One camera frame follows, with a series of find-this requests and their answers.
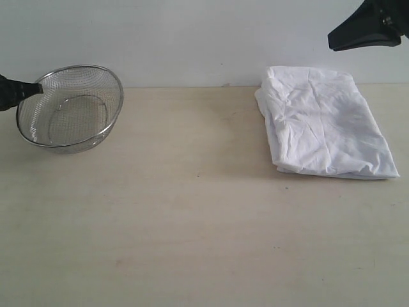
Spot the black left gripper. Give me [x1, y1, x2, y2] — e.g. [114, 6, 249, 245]
[0, 75, 43, 111]

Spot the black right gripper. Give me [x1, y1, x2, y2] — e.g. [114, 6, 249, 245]
[327, 0, 408, 51]

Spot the metal wire mesh basket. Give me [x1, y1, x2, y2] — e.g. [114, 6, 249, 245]
[15, 65, 124, 154]

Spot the white t-shirt red print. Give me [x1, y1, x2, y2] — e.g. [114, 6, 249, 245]
[255, 66, 399, 180]

